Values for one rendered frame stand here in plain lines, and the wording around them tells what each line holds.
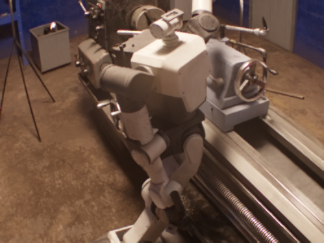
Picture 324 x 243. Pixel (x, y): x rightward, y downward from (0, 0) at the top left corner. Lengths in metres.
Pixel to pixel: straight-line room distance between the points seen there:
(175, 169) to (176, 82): 0.47
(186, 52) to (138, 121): 0.29
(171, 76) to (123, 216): 1.42
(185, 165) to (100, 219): 1.07
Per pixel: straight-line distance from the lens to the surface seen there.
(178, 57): 1.17
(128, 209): 2.42
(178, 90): 1.17
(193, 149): 1.42
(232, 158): 1.52
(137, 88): 1.09
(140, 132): 1.20
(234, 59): 1.64
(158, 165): 1.31
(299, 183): 1.63
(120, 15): 2.54
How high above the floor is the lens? 1.79
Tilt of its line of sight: 35 degrees down
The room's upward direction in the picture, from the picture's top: 2 degrees counter-clockwise
